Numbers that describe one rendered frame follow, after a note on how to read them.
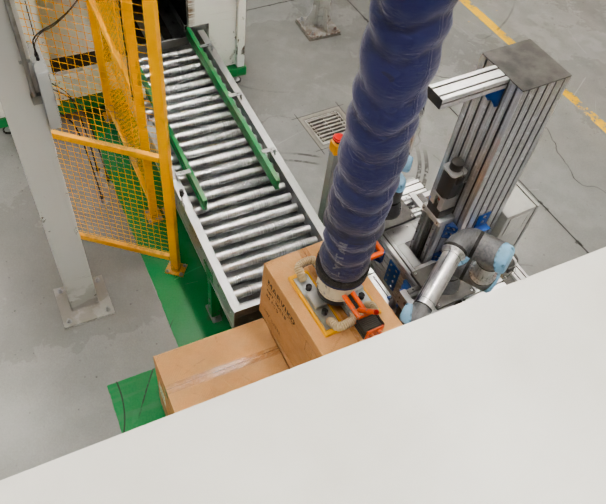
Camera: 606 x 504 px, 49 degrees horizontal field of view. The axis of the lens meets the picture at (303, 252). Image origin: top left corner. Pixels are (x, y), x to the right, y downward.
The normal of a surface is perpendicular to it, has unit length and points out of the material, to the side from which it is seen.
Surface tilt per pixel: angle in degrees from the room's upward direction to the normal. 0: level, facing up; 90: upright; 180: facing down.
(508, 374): 0
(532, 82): 0
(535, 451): 0
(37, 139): 90
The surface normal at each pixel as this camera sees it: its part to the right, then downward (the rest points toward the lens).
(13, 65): 0.43, 0.75
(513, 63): 0.10, -0.60
